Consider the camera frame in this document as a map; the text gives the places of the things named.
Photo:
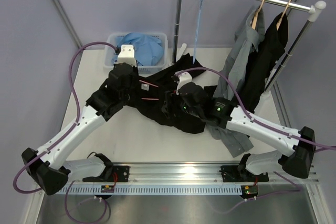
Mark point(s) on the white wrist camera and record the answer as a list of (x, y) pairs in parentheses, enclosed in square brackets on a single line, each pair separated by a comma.
[(182, 79), (127, 55)]

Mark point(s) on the wooden hanger with black shirt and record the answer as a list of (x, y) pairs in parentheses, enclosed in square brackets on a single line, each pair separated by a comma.
[(282, 15)]

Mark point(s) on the blue wire hanger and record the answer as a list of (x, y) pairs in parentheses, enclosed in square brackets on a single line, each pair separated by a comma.
[(197, 30)]

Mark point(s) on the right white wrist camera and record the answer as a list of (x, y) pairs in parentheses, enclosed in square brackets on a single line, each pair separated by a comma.
[(182, 79)]

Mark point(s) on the wooden hanger with grey shirt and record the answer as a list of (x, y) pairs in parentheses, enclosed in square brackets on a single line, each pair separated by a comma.
[(255, 18)]

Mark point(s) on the grey shirt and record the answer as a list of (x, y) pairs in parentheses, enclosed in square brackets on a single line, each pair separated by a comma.
[(247, 40)]

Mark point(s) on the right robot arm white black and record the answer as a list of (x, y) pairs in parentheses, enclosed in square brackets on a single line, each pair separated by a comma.
[(293, 149)]

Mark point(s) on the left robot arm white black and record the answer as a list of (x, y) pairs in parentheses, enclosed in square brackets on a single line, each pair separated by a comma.
[(103, 104)]

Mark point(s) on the metal clothes rack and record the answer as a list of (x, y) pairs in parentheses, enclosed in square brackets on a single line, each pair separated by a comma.
[(314, 12)]

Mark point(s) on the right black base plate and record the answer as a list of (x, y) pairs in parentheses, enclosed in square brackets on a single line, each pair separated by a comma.
[(235, 173)]

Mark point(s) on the black shirt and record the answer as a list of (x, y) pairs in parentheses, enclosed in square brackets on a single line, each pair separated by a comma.
[(152, 109), (261, 62)]

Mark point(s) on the white slotted cable duct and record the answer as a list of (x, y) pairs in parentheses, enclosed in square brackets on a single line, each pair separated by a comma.
[(125, 189)]

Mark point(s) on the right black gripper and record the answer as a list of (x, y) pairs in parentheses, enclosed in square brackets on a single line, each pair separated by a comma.
[(171, 98)]

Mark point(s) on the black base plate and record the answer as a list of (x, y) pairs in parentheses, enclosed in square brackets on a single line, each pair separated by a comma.
[(235, 173), (115, 173)]

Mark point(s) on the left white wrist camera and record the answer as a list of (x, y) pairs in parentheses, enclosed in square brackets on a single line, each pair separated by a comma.
[(127, 55)]

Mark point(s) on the white plastic basket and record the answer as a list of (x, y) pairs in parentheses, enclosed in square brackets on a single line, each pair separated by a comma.
[(143, 70)]

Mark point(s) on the black shirt on wooden hanger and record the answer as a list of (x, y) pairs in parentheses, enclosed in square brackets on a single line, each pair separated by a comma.
[(261, 62)]

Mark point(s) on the pink wire hanger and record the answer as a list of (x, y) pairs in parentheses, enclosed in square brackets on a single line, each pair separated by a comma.
[(146, 86)]

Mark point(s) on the aluminium mounting rail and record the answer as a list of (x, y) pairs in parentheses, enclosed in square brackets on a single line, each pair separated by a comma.
[(139, 173)]

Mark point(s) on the light blue shirt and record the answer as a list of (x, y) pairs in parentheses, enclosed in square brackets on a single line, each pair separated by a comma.
[(148, 50)]

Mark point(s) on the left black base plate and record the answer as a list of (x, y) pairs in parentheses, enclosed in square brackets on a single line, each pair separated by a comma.
[(115, 173)]

